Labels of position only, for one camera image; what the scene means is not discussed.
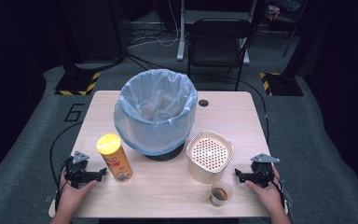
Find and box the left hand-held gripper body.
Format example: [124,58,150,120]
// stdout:
[62,150,90,189]

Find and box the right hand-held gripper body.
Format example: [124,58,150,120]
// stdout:
[250,152,281,189]

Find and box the clear plastic cup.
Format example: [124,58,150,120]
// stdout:
[209,179,234,208]

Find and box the yellow chip can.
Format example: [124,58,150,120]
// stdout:
[95,133,134,183]

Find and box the brown tea bag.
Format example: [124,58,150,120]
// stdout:
[212,187,229,202]

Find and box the white strainer container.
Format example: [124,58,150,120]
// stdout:
[186,129,236,185]

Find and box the black trash bin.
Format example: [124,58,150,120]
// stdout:
[144,142,186,162]

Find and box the bin with blue bag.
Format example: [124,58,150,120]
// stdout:
[113,68,199,157]

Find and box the person's left hand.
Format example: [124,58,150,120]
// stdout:
[57,169,98,217]

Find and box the person's right hand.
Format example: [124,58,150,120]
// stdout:
[244,167,286,217]

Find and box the black striped stand base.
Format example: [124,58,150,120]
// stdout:
[259,71,305,97]
[54,71,102,97]

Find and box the black folding chair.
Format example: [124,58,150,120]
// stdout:
[186,17,255,92]

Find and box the dark cabinet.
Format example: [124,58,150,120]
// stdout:
[58,0,128,64]

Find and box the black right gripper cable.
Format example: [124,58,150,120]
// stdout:
[269,166,287,210]

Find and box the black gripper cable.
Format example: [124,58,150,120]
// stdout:
[269,166,287,210]
[49,120,84,216]

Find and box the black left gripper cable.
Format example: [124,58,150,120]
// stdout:
[49,120,84,216]

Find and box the black floor cable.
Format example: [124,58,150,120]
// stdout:
[238,77,270,145]

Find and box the white floor cable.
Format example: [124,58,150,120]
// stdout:
[126,0,182,49]

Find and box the white desk frame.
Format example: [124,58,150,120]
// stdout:
[175,0,258,66]

